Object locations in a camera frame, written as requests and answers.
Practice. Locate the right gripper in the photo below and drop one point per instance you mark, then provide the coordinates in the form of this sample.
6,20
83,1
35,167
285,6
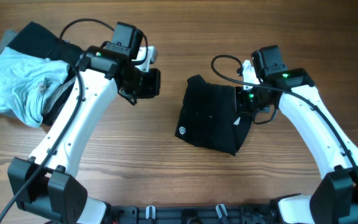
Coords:
241,106

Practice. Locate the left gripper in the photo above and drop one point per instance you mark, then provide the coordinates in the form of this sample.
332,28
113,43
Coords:
152,88

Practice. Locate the black t-shirt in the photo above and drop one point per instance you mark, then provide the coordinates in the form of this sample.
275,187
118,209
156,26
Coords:
208,117

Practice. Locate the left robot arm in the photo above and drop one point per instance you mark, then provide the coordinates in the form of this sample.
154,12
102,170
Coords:
45,184

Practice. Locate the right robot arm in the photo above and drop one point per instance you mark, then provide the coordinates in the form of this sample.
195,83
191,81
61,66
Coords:
270,83

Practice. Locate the black folded garment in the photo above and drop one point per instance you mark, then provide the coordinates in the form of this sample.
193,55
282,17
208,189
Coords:
37,41

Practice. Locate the light blue folded garment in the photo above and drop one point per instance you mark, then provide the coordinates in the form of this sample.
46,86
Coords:
27,83

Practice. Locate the grey folded garment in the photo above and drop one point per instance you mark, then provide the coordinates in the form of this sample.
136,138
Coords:
5,39

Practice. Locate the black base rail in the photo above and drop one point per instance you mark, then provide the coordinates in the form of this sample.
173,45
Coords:
245,214

